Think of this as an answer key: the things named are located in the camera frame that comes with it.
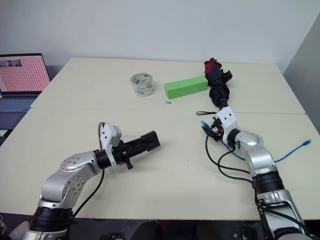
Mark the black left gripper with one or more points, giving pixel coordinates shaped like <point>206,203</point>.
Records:
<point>122,154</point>

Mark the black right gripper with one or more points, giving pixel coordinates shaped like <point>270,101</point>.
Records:
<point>217,128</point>

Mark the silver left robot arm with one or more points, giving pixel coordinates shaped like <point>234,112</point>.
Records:
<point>75,162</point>

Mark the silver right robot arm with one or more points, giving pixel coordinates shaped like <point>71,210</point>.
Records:
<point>260,155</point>

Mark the black and red folded umbrella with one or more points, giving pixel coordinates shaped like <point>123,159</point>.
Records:
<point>219,85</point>

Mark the small screw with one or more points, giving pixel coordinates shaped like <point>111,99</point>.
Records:
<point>167,102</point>

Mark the green foam block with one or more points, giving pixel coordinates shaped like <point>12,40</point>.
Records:
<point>186,87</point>

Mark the clear packing tape roll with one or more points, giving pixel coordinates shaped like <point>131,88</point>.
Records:
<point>142,85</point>

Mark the open laptop with pink screen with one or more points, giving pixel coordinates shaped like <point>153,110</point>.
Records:
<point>22,75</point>

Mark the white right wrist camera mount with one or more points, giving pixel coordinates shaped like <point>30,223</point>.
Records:
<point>227,117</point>

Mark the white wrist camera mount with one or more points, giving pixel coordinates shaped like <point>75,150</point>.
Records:
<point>107,132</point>
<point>227,117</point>

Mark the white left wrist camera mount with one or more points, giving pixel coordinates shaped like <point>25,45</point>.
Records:
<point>107,132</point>

